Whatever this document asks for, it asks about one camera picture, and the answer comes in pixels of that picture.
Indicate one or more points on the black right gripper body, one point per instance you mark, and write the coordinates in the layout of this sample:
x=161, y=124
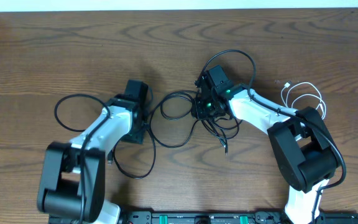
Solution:
x=206, y=109

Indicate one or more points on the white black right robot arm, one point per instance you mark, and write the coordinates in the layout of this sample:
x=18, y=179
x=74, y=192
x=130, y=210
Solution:
x=302, y=145

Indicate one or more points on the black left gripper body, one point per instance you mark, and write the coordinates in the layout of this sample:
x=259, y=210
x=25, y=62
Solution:
x=138, y=135

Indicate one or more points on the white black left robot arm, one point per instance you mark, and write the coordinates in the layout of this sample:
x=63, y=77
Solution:
x=72, y=184

